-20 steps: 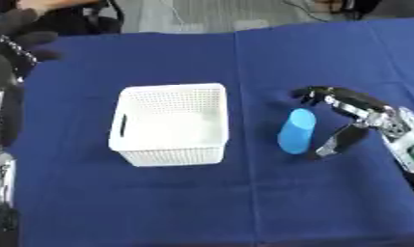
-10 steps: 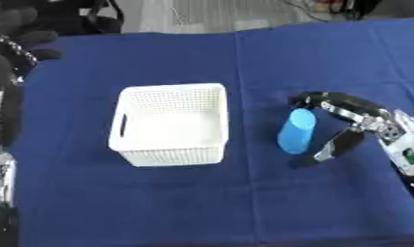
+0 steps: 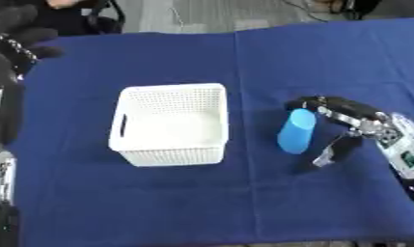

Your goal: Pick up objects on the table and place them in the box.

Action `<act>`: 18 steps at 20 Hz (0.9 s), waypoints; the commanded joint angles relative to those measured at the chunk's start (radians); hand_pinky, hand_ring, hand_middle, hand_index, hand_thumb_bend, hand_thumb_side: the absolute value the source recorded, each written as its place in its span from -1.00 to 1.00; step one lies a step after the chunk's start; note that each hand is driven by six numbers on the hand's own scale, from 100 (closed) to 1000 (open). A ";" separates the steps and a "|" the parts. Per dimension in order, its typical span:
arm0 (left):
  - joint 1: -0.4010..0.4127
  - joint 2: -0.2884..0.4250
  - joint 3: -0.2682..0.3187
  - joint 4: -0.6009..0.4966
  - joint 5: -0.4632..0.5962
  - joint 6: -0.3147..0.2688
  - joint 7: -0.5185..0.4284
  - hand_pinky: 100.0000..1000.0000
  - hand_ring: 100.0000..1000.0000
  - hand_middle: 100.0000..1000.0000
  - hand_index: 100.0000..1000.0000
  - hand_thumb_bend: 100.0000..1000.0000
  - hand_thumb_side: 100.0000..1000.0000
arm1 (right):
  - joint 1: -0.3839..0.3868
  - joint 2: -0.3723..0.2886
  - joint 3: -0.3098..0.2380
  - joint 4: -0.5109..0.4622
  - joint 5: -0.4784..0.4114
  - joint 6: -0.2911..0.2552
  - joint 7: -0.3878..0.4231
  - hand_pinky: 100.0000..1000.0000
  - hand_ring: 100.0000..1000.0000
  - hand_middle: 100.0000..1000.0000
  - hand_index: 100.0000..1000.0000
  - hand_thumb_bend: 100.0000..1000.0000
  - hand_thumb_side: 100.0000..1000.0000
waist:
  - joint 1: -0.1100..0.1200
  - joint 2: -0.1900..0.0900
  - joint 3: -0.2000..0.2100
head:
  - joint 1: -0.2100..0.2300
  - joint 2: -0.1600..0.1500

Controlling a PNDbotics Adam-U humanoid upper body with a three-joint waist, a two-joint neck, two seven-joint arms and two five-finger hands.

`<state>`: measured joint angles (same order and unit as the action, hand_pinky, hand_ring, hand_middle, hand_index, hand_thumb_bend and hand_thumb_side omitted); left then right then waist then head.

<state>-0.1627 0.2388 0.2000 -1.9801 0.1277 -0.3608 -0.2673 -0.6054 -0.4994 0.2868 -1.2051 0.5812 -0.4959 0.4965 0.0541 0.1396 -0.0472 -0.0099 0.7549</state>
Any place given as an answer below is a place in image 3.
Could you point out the dark floor equipment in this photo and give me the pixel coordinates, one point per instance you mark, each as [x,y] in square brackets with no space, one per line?
[359,7]

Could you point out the white perforated plastic basket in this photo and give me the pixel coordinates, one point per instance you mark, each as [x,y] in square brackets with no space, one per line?
[169,128]

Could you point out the blue cylinder block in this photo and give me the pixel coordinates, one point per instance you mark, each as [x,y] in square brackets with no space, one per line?
[297,131]

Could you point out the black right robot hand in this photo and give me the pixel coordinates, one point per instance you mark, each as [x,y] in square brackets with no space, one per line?
[350,109]

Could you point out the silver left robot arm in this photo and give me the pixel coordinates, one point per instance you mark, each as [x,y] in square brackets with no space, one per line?
[3,180]

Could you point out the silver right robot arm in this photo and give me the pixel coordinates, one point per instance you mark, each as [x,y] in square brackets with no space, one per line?
[404,144]

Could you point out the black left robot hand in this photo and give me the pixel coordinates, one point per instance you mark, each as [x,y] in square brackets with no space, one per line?
[16,38]

